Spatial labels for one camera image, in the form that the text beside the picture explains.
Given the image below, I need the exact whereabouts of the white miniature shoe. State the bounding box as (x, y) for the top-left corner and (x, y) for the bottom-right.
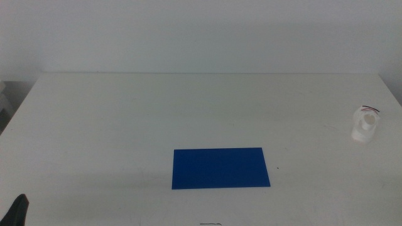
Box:
(350, 105), (382, 144)

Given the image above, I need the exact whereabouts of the blue rectangular mat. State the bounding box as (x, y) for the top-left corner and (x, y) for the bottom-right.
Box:
(171, 147), (271, 190)

